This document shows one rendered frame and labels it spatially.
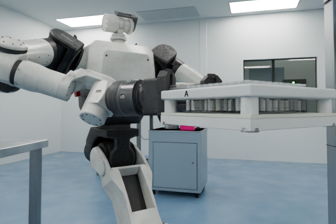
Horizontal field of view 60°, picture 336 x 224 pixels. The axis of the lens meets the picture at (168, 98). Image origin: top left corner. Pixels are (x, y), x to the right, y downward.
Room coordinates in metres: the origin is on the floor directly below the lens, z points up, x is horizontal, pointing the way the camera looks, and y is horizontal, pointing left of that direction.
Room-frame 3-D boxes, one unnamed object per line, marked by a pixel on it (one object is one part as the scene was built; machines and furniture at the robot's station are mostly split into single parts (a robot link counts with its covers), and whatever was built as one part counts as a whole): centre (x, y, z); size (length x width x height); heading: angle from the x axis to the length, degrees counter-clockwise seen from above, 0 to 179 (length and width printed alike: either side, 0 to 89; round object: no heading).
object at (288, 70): (5.73, -2.19, 1.43); 1.38 x 0.01 x 1.16; 74
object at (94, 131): (1.19, 0.24, 0.86); 0.28 x 0.13 x 0.18; 34
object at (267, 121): (0.59, -0.15, 1.00); 0.24 x 0.24 x 0.02; 34
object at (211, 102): (0.55, -0.08, 1.03); 0.01 x 0.01 x 0.07
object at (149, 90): (0.69, 0.05, 1.04); 0.12 x 0.10 x 0.13; 66
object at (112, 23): (1.11, 0.20, 1.33); 0.10 x 0.07 x 0.09; 123
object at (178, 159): (3.65, -0.14, 0.38); 0.63 x 0.57 x 0.76; 74
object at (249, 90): (0.59, -0.15, 1.04); 0.25 x 0.24 x 0.02; 124
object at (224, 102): (0.52, -0.10, 1.03); 0.01 x 0.01 x 0.07
